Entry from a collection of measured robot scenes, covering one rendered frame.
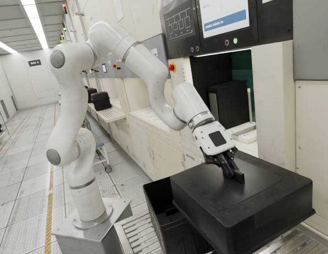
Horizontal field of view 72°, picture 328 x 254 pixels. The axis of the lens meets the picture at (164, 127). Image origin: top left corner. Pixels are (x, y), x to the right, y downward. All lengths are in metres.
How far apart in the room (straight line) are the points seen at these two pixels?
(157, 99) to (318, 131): 0.51
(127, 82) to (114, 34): 2.04
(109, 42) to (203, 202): 0.56
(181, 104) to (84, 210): 0.68
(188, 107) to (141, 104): 2.17
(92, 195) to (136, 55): 0.66
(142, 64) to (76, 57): 0.23
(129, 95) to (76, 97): 1.93
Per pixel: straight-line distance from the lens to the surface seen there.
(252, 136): 1.40
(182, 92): 0.75
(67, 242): 1.23
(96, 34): 0.83
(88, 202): 1.13
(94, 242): 1.12
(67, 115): 0.96
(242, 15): 0.96
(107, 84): 4.28
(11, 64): 14.67
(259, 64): 0.84
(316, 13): 0.78
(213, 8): 1.08
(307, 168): 0.91
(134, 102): 2.85
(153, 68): 0.74
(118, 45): 0.78
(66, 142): 0.97
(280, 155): 0.89
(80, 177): 1.07
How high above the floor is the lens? 1.42
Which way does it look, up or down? 17 degrees down
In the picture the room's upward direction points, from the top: 11 degrees counter-clockwise
